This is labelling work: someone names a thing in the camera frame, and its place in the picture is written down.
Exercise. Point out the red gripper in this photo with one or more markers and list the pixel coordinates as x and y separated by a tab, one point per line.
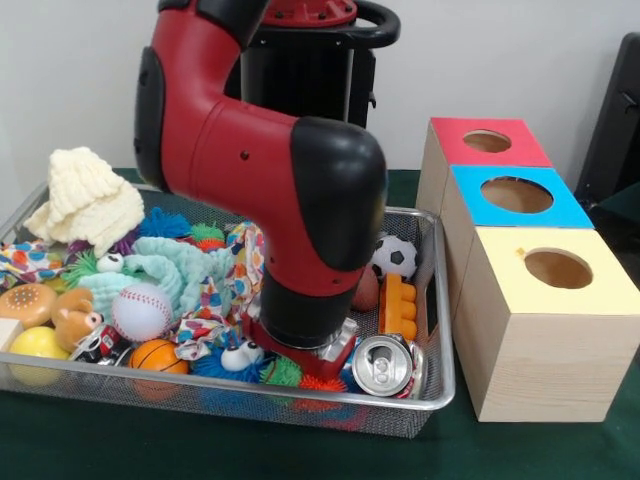
310	360

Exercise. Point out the polka dot paper napkin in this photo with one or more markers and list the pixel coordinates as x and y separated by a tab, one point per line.
240	280

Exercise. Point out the silver mesh bin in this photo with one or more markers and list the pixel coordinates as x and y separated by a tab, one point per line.
430	400

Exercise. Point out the light blue muslin cloth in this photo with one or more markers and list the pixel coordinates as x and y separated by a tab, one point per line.
160	260

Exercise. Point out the cream muslin cloth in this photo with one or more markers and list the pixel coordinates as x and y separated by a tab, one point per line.
85	200

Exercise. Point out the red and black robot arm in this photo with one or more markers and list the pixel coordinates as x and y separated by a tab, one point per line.
250	165

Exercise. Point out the wooden box with three holes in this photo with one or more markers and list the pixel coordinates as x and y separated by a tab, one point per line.
540	365

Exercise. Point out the dented printed drink can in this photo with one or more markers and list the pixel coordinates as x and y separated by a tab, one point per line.
382	365

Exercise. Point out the blue spiky ball with eyes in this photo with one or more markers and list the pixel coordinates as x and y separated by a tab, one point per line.
225	362

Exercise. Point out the brown toy football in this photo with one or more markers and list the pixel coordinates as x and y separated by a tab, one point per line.
367	290

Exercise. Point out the orange plastic toy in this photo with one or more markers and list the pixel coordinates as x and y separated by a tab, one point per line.
397	305

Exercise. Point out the dark green table cloth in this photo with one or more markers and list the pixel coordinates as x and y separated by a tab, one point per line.
250	450
620	215

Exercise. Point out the small soccer ball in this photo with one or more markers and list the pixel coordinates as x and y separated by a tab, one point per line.
397	256

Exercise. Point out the small orange basketball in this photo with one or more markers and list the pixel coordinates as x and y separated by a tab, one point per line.
157	356

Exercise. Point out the small white baseball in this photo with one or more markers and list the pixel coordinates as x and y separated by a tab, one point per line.
141	312

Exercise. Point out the brown monkey plush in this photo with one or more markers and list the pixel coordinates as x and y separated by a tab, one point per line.
75	320

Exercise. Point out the yellow ball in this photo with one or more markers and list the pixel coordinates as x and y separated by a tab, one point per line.
37	342

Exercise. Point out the black panel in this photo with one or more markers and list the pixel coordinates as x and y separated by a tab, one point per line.
615	125

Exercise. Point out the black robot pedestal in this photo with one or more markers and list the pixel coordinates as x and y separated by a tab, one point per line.
310	75

